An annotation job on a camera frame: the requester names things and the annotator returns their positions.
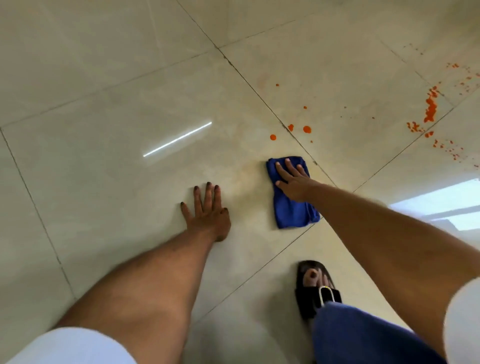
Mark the person's right hand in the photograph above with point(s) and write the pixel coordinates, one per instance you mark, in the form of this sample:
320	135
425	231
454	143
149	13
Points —
296	185

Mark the person's left hand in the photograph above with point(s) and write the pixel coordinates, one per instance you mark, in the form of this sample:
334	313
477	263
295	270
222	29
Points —
208	221

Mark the person's left middle finger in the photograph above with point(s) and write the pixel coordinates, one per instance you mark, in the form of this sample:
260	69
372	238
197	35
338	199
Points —
208	195

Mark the person's right middle finger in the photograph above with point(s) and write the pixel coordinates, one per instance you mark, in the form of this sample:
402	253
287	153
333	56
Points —
290	167

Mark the person's left thumb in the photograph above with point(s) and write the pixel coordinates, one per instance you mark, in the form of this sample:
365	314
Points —
226	219

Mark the person's right thumb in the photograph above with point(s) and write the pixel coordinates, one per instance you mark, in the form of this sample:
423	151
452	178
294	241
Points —
281	183

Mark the person's left little finger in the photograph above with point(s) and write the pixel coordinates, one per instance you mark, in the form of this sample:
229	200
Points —
185	210

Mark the blue cleaning cloth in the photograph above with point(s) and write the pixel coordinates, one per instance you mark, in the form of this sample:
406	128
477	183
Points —
290	213

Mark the person's left forearm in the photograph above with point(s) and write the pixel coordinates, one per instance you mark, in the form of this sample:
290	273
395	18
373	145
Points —
150	292

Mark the person's right forearm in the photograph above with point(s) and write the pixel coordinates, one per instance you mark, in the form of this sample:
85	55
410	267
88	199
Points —
393	240

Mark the person's foot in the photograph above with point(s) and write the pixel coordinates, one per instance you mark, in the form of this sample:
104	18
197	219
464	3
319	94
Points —
313	278

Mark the black sandal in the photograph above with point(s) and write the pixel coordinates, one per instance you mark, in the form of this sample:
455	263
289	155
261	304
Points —
305	300

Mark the orange sauce splatter spots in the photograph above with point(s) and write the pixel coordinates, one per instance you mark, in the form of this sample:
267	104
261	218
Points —
430	108

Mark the blue jeans leg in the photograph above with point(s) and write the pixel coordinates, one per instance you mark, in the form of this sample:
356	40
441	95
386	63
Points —
360	333

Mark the white left sleeve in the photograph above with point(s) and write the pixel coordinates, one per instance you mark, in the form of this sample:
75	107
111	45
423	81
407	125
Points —
75	347

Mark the white sleeve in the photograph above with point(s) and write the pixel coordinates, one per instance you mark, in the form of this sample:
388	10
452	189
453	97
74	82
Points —
465	322
75	347

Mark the white right sleeve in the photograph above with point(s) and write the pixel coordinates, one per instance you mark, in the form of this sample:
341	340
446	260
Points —
465	322

